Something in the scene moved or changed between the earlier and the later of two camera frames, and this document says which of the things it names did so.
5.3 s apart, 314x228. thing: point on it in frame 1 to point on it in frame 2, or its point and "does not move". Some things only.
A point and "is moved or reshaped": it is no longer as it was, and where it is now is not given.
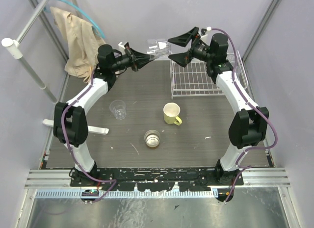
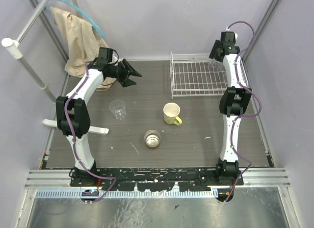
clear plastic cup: x=239 y=71 is moved or reshaped
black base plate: x=157 y=179 does not move
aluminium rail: x=253 y=179 does not move
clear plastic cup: x=118 y=107 does not move
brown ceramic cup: x=152 y=138 does not move
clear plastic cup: x=230 y=57 is moved or reshaped
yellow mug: x=171 y=111 does not move
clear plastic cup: x=158 y=48 is moved or reshaped
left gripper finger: x=140 y=58 to x=131 y=70
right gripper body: x=201 y=53 to x=213 y=52
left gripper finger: x=142 y=62 to x=128 y=82
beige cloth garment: x=81 y=42 does not move
